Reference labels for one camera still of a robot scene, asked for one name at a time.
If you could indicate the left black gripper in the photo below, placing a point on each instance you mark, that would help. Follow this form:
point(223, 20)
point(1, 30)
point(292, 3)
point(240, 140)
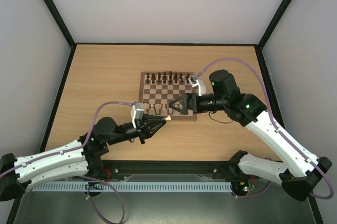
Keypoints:
point(144, 128)

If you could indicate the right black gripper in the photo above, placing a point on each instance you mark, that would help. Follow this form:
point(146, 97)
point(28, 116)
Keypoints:
point(189, 103)

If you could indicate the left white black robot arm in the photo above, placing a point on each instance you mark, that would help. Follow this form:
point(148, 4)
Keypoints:
point(81, 157)

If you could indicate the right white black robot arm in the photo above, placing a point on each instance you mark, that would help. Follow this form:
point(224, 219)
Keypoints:
point(298, 170)

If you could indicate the wooden chess board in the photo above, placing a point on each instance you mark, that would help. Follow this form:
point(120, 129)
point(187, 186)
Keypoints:
point(165, 93)

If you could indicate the metal front plate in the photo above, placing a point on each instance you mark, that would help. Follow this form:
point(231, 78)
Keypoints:
point(273, 206)

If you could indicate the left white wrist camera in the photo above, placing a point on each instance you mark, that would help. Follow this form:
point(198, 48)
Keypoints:
point(137, 112)

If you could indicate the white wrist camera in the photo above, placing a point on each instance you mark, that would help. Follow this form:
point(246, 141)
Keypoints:
point(196, 82)
point(137, 112)

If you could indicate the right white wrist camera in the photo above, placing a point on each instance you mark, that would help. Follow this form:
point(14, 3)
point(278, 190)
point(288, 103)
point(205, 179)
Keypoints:
point(196, 82)

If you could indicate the black aluminium mounting rail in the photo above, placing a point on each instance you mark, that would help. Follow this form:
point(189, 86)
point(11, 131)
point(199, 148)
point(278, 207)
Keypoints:
point(213, 169)

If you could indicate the light blue slotted cable duct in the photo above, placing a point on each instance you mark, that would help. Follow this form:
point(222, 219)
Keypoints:
point(82, 186)

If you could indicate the black enclosure frame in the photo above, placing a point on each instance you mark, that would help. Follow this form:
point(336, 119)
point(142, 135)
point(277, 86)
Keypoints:
point(258, 50)

